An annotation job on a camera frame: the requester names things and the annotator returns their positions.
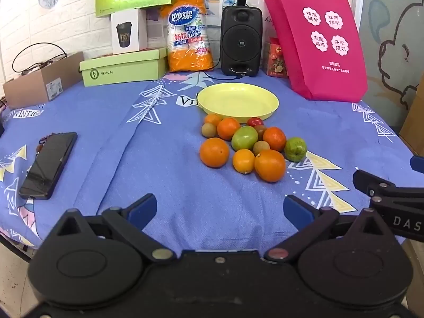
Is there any pink tote bag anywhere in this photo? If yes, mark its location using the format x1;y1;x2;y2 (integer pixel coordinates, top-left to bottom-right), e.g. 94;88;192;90
264;0;369;103

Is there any brown kiwi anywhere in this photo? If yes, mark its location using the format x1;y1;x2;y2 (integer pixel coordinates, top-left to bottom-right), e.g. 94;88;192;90
253;140;270;156
201;122;217;139

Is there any black smartphone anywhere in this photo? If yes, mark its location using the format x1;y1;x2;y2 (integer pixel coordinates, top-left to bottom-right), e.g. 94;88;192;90
19;132;78;200

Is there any reddish orange tangerine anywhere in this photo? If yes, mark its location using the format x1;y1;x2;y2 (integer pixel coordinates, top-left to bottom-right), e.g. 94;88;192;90
217;117;241;141
263;127;287;152

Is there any cartoon wall sticker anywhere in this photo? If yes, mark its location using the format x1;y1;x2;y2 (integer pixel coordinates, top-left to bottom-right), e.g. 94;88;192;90
379;3;424;110

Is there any tan cardboard sheet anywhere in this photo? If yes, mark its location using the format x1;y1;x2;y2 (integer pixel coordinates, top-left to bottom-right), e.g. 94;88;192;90
399;76;424;157

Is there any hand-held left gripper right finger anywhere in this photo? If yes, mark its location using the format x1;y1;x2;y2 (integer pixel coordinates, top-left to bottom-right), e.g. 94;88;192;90
263;194;397;262

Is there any smooth green apple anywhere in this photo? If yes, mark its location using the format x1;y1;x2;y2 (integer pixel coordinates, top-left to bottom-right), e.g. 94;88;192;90
231;125;259;152

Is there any brown bead bracelet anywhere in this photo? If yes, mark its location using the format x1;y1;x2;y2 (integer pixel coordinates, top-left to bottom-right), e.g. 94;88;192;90
34;133;54;157

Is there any white cup box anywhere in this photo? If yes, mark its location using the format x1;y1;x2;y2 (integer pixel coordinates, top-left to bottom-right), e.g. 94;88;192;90
110;7;148;55

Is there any pack of paper cups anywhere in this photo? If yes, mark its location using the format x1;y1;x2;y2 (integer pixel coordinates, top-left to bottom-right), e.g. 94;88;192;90
160;0;215;73

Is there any large orange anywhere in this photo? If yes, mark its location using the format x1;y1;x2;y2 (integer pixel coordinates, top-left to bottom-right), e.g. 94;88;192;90
254;149;286;183
199;137;230;168

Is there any brown cardboard box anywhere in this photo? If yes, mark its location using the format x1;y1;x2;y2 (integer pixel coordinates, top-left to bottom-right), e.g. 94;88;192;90
3;51;85;110

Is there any black cable loop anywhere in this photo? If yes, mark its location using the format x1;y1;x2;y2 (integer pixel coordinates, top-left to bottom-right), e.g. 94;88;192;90
12;43;68;76

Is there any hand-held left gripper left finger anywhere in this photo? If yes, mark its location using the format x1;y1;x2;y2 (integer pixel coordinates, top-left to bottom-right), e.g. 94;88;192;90
50;193;178;263

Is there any red fruit-print box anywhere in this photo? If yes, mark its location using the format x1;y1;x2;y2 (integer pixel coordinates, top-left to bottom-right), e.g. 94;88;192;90
263;41;289;79

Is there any black speaker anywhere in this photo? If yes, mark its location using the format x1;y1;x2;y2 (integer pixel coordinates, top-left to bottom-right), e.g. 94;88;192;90
220;5;263;77

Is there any yellow plastic plate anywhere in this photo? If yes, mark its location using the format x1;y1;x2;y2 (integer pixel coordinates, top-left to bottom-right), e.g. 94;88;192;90
198;83;280;123

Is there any yellow-orange citrus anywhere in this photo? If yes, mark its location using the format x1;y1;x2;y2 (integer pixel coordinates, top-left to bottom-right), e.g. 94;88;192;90
232;149;255;175

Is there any green guava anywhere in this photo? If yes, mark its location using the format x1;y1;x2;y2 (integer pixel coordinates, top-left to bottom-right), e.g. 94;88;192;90
284;137;307;162

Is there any black speaker cable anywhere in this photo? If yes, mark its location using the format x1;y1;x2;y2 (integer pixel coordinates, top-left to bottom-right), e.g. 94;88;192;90
204;69;246;82

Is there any green shoe box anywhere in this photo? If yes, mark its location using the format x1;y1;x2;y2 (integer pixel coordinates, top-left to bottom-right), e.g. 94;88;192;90
79;47;169;87

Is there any blue printed tablecloth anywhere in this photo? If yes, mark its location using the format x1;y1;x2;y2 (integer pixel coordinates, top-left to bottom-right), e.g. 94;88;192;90
0;73;424;255

